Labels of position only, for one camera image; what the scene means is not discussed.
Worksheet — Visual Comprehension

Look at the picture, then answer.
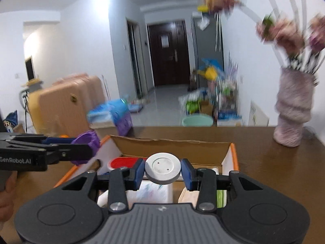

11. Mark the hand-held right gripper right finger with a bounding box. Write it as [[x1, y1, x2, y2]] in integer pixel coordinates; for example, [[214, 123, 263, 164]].
[[181, 158, 264, 212]]

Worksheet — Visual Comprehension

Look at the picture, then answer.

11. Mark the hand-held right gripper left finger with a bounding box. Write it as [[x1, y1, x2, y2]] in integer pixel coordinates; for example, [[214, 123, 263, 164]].
[[61, 159, 146, 213]]

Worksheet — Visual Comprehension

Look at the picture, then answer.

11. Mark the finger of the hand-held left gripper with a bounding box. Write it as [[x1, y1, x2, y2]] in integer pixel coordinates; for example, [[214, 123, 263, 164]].
[[5, 142, 94, 164], [0, 132, 73, 145]]

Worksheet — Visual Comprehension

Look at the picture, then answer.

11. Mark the purple plastic cup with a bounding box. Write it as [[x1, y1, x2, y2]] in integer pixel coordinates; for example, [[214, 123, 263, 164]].
[[70, 130, 101, 166]]

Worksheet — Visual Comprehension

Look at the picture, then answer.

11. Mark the white round disc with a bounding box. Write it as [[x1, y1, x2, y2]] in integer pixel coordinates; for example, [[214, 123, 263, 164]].
[[145, 152, 182, 185]]

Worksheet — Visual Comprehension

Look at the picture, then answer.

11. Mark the orange cardboard box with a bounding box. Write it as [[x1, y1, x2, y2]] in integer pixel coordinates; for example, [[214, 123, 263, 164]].
[[53, 135, 239, 209]]

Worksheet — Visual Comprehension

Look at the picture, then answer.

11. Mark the person's left hand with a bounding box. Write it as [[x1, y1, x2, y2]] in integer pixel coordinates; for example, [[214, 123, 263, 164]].
[[0, 171, 18, 221]]

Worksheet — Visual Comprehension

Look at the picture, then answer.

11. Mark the red lint brush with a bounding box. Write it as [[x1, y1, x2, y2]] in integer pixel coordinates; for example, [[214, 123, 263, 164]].
[[108, 157, 148, 169]]

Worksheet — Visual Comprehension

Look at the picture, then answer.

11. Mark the beige wooden block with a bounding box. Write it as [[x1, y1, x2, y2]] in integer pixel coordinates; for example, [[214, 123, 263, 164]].
[[178, 188, 200, 207]]

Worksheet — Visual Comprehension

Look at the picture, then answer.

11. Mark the white printed box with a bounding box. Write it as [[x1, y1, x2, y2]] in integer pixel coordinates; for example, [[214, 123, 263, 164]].
[[127, 180, 173, 204]]

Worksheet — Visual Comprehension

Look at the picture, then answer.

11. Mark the pink ribbed suitcase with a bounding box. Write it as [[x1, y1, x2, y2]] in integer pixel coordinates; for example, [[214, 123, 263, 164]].
[[27, 73, 107, 136]]

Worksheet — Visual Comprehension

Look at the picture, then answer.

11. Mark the white storage box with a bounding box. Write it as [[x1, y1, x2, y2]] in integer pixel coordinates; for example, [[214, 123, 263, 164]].
[[89, 121, 120, 135]]

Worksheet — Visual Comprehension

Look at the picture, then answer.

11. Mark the green plastic basin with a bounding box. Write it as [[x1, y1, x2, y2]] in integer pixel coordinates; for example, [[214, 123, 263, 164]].
[[181, 115, 214, 127]]

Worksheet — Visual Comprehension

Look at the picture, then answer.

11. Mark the blue tissue pack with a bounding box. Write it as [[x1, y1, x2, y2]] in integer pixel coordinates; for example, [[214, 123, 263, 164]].
[[88, 98, 134, 136]]

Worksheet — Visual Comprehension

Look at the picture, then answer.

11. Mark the small cardboard box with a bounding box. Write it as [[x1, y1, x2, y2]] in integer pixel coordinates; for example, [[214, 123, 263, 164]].
[[199, 100, 214, 116]]

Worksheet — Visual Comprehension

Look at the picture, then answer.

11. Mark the white panel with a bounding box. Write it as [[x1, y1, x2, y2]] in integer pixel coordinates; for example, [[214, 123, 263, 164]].
[[247, 100, 270, 127]]

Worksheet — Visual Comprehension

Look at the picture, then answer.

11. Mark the yellow watering can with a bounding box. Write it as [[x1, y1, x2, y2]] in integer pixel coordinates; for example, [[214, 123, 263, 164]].
[[198, 66, 219, 80]]

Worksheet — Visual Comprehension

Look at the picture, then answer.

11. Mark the dark brown entrance door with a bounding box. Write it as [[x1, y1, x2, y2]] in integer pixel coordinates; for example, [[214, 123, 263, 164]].
[[147, 20, 191, 87]]

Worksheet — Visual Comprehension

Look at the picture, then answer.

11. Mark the blue plastic item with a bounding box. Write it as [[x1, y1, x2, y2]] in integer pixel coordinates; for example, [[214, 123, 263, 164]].
[[202, 58, 225, 74]]

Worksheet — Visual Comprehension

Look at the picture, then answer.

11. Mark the pink textured vase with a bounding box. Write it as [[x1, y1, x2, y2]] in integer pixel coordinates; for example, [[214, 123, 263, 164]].
[[273, 67, 319, 148]]

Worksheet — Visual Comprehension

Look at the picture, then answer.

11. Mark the grey refrigerator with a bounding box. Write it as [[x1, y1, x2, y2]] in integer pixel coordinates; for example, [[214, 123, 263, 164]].
[[192, 13, 225, 92]]

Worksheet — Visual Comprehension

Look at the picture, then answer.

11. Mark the bunch of dried roses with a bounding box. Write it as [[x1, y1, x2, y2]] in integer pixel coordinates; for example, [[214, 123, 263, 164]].
[[204, 0, 325, 73]]

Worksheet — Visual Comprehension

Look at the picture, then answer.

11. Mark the framed wall panel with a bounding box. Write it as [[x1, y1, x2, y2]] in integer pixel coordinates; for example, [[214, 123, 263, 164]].
[[25, 56, 36, 80]]

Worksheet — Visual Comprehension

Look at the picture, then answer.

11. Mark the wire rack with bottles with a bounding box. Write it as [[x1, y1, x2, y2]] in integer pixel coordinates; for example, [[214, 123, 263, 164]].
[[207, 77, 240, 119]]

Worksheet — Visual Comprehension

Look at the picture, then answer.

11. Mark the side doorway frame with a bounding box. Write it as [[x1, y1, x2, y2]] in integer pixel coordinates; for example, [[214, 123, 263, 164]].
[[126, 18, 143, 99]]

